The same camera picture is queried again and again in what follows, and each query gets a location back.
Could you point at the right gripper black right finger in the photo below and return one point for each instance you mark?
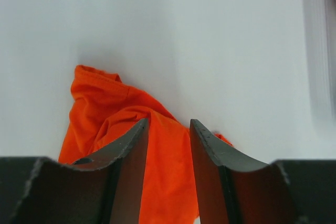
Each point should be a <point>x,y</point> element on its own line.
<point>233,187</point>

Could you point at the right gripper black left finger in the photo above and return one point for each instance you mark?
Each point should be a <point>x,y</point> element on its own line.
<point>103,187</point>

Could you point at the orange t shirt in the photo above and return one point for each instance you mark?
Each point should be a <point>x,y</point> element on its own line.
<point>104,109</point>

